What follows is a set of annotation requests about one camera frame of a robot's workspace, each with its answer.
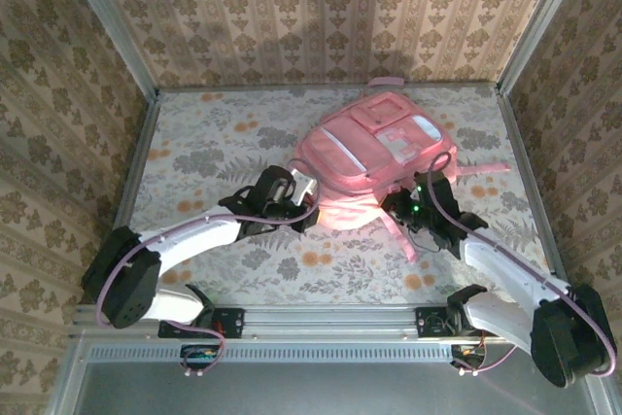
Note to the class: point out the pink school backpack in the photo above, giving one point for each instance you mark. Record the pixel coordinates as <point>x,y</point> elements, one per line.
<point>369,152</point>

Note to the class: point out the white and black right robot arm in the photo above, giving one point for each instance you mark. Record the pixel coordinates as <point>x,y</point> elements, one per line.
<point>510,269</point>

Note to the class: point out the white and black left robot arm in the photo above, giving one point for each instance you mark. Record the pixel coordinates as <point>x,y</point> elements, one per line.
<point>194,235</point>

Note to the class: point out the floral table cloth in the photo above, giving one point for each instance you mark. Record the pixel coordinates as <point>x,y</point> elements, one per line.
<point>218,118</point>

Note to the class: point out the black connector box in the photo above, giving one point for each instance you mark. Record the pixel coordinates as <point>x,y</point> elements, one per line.
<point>467,356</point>
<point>198,356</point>

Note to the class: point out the grey metal panel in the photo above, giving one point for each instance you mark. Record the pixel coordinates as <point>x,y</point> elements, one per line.
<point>316,390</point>

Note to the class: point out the aluminium frame cross rail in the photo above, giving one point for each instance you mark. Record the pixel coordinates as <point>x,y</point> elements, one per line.
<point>330,320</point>

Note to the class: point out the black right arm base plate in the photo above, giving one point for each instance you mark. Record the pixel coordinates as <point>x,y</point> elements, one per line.
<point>430,322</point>

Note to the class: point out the aluminium frame side rail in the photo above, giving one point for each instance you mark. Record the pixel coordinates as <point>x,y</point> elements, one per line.
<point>533,191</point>
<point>141,143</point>

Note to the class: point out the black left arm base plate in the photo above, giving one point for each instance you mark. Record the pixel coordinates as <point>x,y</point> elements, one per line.
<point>231,323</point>

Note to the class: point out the aluminium frame corner post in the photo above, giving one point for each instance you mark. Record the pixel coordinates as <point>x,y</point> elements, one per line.
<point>115,26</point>
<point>540,21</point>

